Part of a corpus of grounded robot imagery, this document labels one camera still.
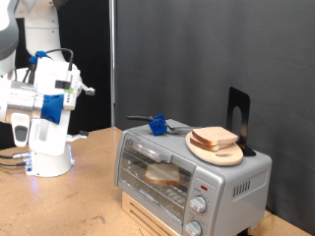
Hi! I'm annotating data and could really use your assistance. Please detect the silver oven knob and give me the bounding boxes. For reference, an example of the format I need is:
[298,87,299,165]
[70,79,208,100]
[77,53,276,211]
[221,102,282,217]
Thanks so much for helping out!
[189,195,208,214]
[184,219,204,236]

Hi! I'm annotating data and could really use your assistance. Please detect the metal stand pole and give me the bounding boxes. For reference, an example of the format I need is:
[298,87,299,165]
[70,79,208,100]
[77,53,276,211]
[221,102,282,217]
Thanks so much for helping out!
[108,0,117,128]

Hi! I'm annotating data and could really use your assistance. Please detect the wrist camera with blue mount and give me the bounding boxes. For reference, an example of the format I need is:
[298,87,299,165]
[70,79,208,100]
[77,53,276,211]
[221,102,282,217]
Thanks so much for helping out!
[40,78,77,125]

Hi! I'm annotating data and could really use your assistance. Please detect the white bread slice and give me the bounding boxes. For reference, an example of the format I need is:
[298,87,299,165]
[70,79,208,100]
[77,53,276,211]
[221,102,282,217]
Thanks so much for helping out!
[189,137,231,152]
[191,126,240,148]
[144,162,182,187]

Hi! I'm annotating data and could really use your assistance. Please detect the blue cable clip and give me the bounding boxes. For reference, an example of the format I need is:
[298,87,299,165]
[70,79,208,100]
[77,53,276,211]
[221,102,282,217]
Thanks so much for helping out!
[29,50,49,65]

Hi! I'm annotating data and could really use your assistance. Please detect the round wooden board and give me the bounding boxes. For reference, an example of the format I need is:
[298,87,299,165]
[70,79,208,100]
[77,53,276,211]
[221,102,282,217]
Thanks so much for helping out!
[185,131,244,167]

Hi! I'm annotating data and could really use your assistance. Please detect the silver toaster oven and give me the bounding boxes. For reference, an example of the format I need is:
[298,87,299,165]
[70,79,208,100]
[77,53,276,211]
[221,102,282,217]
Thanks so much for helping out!
[114,119,274,236]

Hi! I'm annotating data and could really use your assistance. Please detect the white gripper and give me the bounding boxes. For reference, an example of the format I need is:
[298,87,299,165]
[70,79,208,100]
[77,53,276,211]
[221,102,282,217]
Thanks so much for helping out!
[10,58,96,157]

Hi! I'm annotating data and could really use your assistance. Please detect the black base cable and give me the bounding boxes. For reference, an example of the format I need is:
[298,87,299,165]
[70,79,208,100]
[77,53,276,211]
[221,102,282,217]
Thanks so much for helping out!
[0,150,32,161]
[0,160,28,168]

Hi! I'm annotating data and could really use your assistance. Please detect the glass oven door with handle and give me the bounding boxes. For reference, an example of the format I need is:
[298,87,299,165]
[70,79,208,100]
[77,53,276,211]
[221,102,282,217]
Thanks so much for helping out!
[116,132,198,227]

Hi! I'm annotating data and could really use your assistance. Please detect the black metal bookend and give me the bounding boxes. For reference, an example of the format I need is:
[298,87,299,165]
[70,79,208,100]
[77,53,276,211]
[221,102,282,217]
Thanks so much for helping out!
[226,87,257,157]

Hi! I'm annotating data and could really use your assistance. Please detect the metal spatula with blue block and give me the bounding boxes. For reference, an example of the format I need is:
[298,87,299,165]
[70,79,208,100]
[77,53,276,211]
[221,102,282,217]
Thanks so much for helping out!
[126,113,202,137]

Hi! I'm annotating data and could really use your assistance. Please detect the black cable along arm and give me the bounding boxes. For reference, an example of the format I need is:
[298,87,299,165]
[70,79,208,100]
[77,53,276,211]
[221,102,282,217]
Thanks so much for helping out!
[13,47,75,85]

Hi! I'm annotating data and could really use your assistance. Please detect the wire oven rack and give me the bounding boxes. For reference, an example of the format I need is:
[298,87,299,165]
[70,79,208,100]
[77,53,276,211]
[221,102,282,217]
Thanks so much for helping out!
[121,159,193,215]

